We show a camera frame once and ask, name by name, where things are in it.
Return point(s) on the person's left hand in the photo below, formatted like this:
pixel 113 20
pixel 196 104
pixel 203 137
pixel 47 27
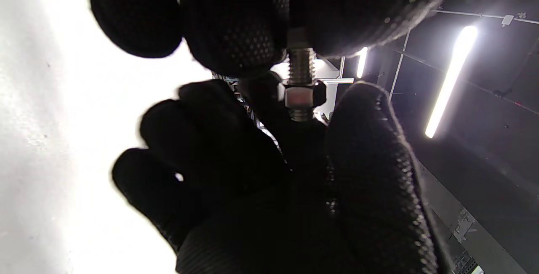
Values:
pixel 236 17

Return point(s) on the person's right hand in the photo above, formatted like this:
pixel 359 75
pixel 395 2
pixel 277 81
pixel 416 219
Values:
pixel 362 190

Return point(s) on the silver threaded screw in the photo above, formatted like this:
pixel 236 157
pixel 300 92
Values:
pixel 301 65

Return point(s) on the silver hex nut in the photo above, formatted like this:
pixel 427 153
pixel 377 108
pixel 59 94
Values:
pixel 299 96

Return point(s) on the long ceiling light strip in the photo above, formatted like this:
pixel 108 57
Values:
pixel 450 80
pixel 362 62

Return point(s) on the grey metal ceiling bracket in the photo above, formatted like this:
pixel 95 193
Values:
pixel 464 225

